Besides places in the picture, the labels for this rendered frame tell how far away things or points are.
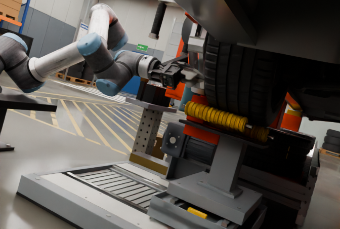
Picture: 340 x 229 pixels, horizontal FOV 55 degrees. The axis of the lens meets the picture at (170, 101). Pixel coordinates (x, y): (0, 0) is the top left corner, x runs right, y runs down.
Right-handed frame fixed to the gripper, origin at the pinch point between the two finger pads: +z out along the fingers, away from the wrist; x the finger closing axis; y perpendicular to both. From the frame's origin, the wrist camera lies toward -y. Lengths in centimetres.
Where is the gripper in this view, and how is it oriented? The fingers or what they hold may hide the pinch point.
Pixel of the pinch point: (203, 77)
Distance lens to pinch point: 120.6
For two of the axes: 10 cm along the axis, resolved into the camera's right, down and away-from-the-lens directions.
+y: -4.9, 6.1, -6.2
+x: -1.0, -7.5, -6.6
